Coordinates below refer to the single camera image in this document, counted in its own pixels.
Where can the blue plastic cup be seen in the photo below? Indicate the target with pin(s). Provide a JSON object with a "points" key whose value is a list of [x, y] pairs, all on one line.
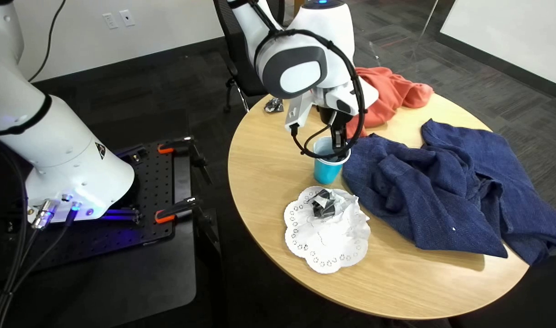
{"points": [[326, 173]]}

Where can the black mesh office chair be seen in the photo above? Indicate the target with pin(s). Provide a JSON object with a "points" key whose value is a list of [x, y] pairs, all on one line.
{"points": [[241, 65]]}

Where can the dark blue cloth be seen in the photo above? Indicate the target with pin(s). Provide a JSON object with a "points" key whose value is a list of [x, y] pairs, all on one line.
{"points": [[447, 187]]}

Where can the orange cloth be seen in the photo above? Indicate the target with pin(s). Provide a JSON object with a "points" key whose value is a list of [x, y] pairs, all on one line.
{"points": [[397, 91]]}

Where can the black binder clip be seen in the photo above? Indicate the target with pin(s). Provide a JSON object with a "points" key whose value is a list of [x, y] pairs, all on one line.
{"points": [[323, 202]]}

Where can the white paper doily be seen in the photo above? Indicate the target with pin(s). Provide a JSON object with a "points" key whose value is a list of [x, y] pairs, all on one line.
{"points": [[325, 242]]}

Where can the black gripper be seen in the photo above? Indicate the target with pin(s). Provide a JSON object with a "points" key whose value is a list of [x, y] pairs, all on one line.
{"points": [[336, 114]]}

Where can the small black silver object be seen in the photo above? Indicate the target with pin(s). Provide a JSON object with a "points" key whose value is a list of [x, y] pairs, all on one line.
{"points": [[274, 105]]}

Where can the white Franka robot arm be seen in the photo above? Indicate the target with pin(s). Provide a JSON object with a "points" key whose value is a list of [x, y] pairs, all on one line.
{"points": [[64, 151]]}

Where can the white wall outlet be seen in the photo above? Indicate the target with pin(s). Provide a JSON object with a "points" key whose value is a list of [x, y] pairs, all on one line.
{"points": [[126, 16], [109, 20]]}

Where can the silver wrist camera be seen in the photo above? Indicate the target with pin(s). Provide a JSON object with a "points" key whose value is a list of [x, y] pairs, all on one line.
{"points": [[297, 111]]}

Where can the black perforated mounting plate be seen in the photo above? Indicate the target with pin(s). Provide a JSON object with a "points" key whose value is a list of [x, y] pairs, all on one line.
{"points": [[106, 237]]}

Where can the black orange clamp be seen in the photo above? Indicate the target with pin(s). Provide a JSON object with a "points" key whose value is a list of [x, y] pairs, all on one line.
{"points": [[175, 145], [175, 209]]}

